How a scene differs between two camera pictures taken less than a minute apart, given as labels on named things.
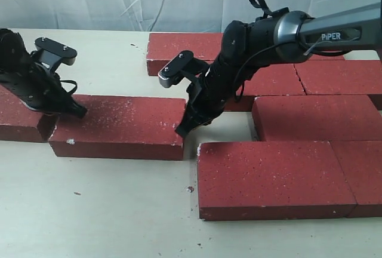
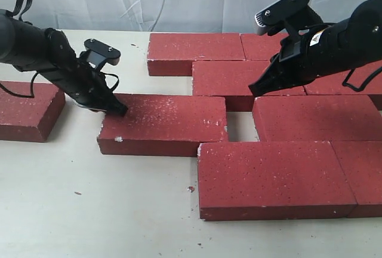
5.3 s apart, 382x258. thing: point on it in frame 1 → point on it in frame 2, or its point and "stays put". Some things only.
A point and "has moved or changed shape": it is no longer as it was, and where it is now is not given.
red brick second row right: [340, 77] stays put
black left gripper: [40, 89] → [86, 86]
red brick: [271, 180] stays put
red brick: [361, 161] stays put
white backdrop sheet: [172, 2] stays put
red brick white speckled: [121, 127] has moved or changed shape
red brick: [162, 47] stays put
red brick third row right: [317, 117] stays put
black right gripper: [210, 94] → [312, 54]
